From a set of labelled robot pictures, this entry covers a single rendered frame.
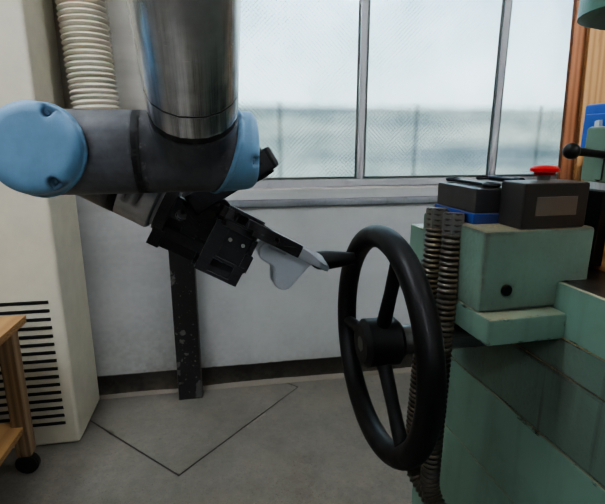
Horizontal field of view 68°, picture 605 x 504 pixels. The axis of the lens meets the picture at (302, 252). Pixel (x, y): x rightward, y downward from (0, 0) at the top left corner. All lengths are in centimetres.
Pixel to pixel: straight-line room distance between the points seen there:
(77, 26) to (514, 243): 149
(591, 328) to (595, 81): 176
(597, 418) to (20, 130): 59
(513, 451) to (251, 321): 144
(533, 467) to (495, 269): 27
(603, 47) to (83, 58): 192
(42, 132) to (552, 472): 63
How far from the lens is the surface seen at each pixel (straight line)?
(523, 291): 55
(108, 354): 208
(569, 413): 60
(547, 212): 54
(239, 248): 52
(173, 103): 36
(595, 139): 70
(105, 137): 42
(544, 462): 66
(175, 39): 33
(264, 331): 200
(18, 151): 42
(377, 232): 52
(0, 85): 166
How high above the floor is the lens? 105
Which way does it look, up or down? 14 degrees down
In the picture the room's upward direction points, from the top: straight up
